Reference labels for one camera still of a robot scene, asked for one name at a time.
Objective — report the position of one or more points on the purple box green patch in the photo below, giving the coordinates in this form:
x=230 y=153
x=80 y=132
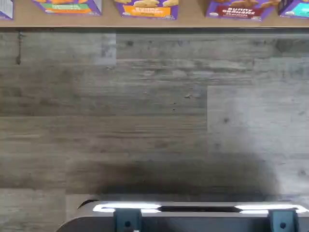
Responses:
x=68 y=7

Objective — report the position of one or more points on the purple box teal patch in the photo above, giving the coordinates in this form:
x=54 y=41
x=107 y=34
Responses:
x=295 y=8

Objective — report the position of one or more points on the brown wooden shelf board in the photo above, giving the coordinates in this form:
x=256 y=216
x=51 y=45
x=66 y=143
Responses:
x=154 y=23

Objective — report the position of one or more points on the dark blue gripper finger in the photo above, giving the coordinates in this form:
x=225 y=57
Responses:
x=126 y=221
x=283 y=221

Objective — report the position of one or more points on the purple box orange patch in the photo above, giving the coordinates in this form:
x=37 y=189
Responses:
x=147 y=9

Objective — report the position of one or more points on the purple box brown patch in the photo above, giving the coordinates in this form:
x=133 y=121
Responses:
x=237 y=10

